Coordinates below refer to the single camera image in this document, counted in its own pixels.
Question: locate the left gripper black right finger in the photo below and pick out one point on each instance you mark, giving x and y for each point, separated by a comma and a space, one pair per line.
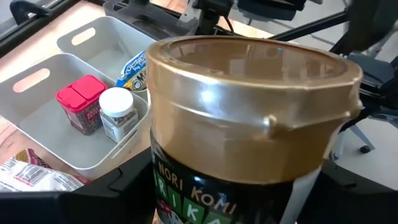
357, 208

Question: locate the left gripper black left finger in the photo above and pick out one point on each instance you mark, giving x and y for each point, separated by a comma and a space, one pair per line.
77, 208

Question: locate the white printed noodle packet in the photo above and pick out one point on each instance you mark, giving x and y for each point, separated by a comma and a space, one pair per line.
37, 179

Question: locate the blue yellow snack bag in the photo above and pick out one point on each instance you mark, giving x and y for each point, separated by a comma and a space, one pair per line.
135, 74

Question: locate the red-lid spice container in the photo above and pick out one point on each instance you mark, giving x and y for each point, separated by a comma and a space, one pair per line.
81, 96

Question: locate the white-lid spice jar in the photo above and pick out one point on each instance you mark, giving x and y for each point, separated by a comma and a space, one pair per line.
116, 102

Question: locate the gold-lid nori furikake jar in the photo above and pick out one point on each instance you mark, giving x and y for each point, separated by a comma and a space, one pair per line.
248, 124

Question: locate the dark office chair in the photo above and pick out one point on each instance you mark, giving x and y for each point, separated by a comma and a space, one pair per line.
373, 70

